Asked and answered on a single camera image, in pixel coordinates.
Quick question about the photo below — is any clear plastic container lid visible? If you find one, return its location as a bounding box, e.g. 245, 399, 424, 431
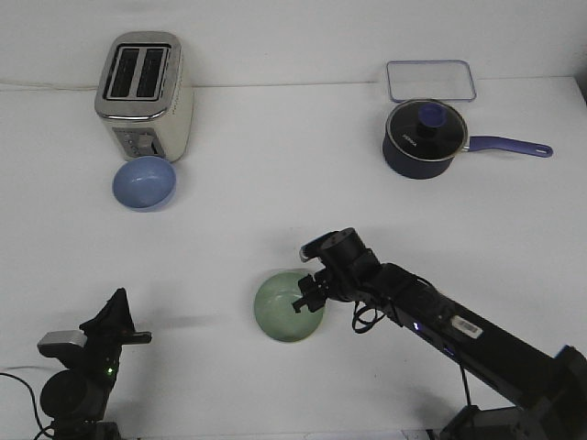
386, 60, 477, 104

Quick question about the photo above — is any green bowl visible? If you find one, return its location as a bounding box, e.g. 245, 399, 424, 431
253, 269, 325, 343

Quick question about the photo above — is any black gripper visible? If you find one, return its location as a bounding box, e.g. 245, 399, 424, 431
292, 227, 381, 314
79, 288, 151, 380

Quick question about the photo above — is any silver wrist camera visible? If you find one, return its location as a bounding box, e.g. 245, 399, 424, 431
37, 330, 87, 358

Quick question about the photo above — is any blue bowl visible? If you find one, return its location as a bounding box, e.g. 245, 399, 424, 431
111, 156, 177, 212

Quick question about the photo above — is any black cable at left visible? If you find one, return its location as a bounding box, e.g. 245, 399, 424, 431
0, 371, 54, 440

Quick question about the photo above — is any dark blue saucepan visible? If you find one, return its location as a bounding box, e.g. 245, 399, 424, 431
382, 124, 553, 180

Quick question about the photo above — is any white toaster power cord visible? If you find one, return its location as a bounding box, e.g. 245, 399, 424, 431
0, 81, 100, 91

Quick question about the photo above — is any glass saucepan lid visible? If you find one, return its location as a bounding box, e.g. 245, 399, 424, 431
386, 99, 469, 161

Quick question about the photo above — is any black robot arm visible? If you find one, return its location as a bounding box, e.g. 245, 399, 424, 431
37, 288, 152, 439
293, 227, 586, 439

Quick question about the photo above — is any cream and steel toaster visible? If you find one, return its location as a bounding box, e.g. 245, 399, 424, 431
94, 31, 194, 162

